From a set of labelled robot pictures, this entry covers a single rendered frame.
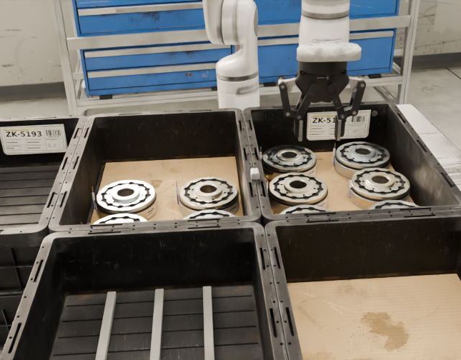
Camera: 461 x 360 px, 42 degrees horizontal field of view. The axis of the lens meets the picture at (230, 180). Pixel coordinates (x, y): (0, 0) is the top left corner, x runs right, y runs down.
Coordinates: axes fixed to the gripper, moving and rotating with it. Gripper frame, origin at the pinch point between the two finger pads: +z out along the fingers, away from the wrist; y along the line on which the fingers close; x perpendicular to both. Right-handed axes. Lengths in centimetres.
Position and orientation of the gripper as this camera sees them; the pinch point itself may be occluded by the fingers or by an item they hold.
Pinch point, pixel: (319, 131)
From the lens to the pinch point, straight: 100.3
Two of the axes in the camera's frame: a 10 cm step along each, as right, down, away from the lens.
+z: 0.3, 8.7, 4.9
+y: -10.0, 0.1, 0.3
